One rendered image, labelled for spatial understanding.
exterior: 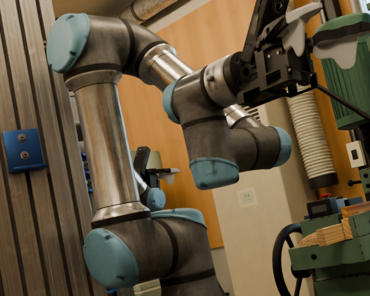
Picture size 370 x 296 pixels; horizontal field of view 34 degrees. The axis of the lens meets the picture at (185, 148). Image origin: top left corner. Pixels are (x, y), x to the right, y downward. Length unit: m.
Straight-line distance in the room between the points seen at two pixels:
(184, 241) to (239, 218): 2.28
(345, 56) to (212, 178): 0.27
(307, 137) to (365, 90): 1.52
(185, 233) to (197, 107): 0.33
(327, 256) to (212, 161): 0.71
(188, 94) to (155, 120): 3.36
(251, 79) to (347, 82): 0.90
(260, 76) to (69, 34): 0.45
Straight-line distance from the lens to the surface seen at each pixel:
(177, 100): 1.00
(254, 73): 0.91
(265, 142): 1.05
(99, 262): 1.15
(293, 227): 2.00
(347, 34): 0.90
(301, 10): 0.81
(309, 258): 1.63
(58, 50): 1.21
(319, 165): 3.26
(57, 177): 1.32
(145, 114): 4.42
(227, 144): 0.98
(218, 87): 0.93
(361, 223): 1.58
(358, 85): 1.79
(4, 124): 1.32
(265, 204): 3.35
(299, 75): 0.86
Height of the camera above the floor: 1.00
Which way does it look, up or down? 8 degrees up
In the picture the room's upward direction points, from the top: 12 degrees counter-clockwise
